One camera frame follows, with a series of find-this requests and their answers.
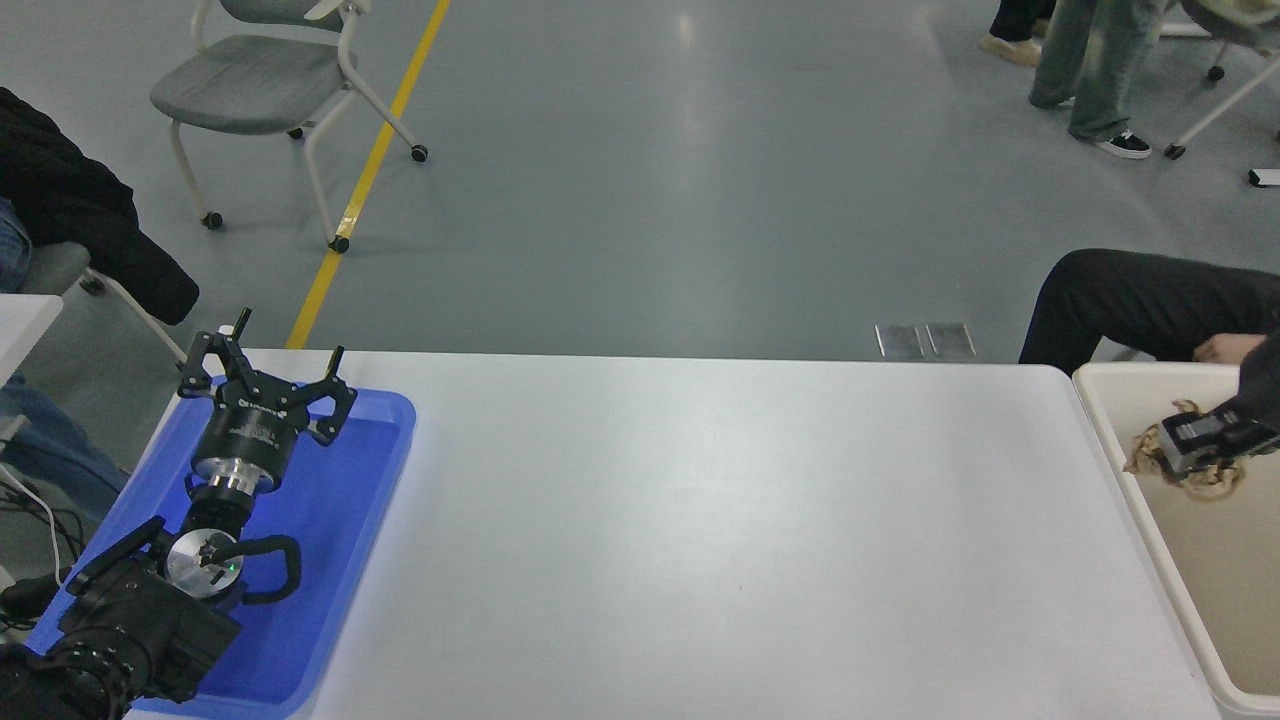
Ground tan paper ball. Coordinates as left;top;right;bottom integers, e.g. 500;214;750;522
1123;399;1248;502

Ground small white side table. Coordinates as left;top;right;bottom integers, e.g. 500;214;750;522
0;295;64;388

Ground blue plastic tray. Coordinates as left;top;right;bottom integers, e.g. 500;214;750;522
22;378;417;720

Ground metal floor outlet plate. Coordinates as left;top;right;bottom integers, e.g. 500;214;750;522
925;322;977;359
875;323;926;360

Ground standing person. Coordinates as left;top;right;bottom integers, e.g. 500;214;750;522
1029;0;1168;162
979;0;1057;69

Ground large pale bin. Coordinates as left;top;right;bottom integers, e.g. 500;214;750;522
1072;362;1280;720

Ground black floor cables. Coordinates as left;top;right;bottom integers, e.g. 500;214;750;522
0;468;89;643

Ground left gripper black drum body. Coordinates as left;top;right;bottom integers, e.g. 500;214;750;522
192;381;311;471

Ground person beside bin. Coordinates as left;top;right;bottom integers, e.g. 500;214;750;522
1018;249;1280;377

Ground white frame chair on castors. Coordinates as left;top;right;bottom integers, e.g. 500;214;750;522
1163;0;1280;162

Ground person's hand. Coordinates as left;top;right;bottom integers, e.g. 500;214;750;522
1194;333;1268;365

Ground grey seat white frame chair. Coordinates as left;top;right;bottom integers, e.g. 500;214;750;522
18;242;187;363

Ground grey chair on castors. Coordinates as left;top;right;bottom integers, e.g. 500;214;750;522
150;0;431;255

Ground seated person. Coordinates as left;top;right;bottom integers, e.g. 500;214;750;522
0;85;201;517

